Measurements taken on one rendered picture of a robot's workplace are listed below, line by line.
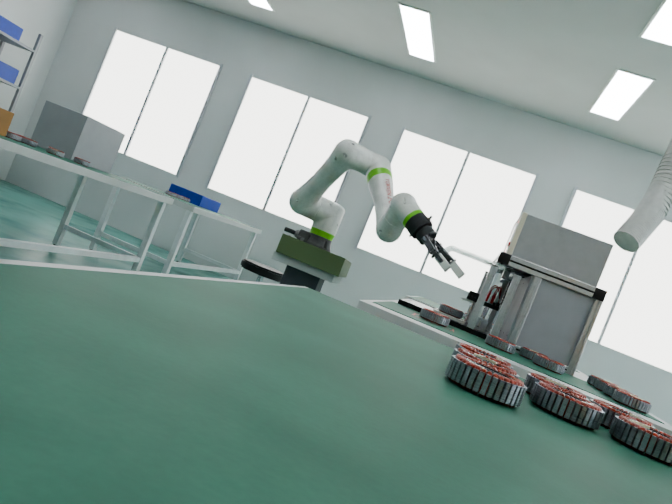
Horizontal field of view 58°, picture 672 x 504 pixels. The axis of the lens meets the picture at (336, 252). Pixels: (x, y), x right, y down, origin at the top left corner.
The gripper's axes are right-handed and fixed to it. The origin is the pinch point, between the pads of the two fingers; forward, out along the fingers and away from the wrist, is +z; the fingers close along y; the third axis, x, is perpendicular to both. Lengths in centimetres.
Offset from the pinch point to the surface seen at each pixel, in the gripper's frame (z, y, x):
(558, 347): 34, 50, -6
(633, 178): -163, 539, -137
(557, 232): -4, 53, -36
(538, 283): 11.0, 42.1, -16.8
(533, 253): -3, 50, -23
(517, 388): 69, -123, -19
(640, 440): 82, -103, -25
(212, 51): -606, 322, 136
